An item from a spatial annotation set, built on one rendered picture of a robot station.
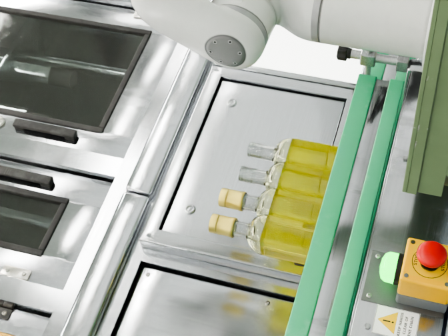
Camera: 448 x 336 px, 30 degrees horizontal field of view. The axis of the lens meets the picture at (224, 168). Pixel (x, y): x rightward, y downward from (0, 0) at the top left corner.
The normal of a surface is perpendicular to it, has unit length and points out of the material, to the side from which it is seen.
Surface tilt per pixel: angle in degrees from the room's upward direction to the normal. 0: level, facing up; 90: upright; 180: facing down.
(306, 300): 90
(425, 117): 89
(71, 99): 90
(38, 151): 90
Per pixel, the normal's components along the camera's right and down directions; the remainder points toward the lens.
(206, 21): -0.16, 0.52
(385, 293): -0.07, -0.59
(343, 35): -0.32, 0.74
